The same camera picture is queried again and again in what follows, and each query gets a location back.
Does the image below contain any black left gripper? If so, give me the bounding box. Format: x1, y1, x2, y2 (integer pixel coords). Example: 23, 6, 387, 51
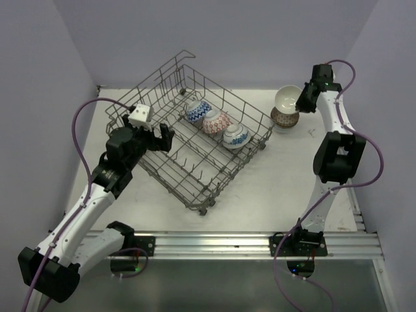
122, 114, 174, 170

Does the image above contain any red dotted pattern bowl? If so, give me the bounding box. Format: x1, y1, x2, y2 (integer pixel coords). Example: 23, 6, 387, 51
270, 107, 300, 129

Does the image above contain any blue zigzag bowl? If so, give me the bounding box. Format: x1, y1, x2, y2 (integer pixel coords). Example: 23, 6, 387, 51
186, 99, 212, 123

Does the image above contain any plain white bowl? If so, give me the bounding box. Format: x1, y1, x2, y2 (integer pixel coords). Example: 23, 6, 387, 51
274, 127, 294, 134

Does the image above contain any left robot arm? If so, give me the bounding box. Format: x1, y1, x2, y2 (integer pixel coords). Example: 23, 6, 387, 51
18, 116, 175, 303

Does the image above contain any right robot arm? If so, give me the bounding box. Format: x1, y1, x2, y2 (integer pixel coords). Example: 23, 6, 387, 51
287, 64, 366, 257

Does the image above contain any red lattice bowl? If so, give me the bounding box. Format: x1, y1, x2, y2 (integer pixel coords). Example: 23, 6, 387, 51
202, 109, 232, 134

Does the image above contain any blue floral white bowl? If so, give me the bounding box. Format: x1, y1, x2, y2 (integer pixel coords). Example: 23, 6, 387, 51
222, 123, 251, 150

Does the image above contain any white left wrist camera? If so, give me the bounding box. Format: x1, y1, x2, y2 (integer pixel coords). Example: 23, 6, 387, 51
127, 104, 153, 131

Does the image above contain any grey wire dish rack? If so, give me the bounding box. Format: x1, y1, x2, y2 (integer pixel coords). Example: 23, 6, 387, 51
116, 50, 272, 216

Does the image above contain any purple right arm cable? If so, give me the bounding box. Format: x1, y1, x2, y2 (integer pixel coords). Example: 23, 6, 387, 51
272, 58, 386, 312

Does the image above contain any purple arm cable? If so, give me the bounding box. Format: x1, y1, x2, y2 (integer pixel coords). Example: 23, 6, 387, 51
272, 58, 386, 312
22, 98, 134, 312

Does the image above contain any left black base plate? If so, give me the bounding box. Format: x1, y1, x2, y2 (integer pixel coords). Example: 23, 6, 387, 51
122, 236, 156, 257

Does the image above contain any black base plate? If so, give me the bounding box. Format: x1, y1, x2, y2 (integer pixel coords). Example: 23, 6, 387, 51
122, 236, 156, 257
277, 237, 328, 257

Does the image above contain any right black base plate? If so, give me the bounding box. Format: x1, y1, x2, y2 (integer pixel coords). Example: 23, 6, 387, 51
277, 237, 328, 257

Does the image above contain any aluminium mounting rail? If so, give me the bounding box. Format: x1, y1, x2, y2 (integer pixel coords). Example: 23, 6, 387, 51
45, 230, 381, 261

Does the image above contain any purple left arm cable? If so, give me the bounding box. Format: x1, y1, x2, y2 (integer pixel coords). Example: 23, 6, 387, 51
22, 98, 134, 312

